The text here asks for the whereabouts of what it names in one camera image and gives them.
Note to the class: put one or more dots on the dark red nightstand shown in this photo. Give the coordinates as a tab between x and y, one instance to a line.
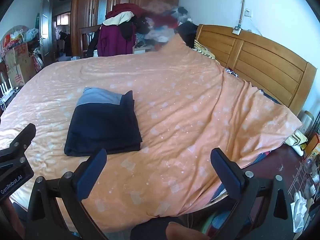
282	160

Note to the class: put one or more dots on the black garment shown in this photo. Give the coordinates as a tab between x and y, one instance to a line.
187	33

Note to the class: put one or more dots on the navy garment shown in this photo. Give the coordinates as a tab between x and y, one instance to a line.
105	130

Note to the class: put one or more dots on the orange printed duvet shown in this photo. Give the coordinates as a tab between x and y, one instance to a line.
187	105

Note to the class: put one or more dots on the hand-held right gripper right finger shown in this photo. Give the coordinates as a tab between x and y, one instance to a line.
227	175

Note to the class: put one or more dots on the pile of mixed clothes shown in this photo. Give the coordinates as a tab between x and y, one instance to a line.
160	22

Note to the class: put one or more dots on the yellow patterned pillow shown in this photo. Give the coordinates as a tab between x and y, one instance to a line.
203	50

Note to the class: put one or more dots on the cream garment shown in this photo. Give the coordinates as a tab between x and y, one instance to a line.
120	18

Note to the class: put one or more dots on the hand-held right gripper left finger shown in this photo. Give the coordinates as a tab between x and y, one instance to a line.
91	173

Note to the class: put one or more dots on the white wall switch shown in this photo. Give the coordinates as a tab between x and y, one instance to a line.
248	13

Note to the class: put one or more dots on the grey door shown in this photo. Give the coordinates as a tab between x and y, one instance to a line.
46	30

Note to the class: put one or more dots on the wooden headboard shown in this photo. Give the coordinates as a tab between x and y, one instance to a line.
262	60

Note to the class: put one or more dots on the person's leg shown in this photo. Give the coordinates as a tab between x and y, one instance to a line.
185	232

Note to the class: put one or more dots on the person's left forearm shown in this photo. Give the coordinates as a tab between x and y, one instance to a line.
10	220

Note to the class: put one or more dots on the white wall socket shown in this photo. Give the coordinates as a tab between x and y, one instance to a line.
236	30

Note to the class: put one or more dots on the brown wooden wardrobe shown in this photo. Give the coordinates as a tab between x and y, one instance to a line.
87	5

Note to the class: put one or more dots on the black jacket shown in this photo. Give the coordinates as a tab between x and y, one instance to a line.
93	43

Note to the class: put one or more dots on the cardboard box red print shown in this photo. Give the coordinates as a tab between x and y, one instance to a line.
17	55
21	75

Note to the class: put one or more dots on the glass jar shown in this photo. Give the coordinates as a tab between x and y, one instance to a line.
306	121

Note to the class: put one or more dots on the purple jacket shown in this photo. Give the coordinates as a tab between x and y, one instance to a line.
112	42

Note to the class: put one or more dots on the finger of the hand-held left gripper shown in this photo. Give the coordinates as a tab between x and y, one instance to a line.
23	140

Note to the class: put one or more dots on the white router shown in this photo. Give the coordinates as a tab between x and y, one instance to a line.
6	86

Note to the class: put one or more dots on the white crumpled cloth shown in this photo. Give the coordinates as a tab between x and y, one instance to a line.
299	210

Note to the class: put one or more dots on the dark wooden chair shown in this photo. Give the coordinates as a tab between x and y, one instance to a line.
3	73

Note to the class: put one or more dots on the white plastic bag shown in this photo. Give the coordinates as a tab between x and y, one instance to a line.
31	34

